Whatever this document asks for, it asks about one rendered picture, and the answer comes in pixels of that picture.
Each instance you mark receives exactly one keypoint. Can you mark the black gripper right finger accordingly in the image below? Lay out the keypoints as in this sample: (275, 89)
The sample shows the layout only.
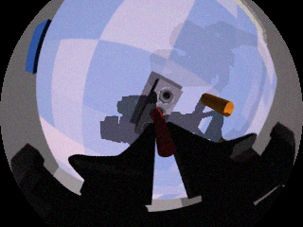
(199, 159)

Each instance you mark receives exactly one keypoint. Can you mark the orange cylindrical peg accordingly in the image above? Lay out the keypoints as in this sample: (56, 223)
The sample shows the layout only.
(222, 106)

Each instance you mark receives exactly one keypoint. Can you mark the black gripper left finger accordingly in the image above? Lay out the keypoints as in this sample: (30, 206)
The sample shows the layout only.
(134, 167)

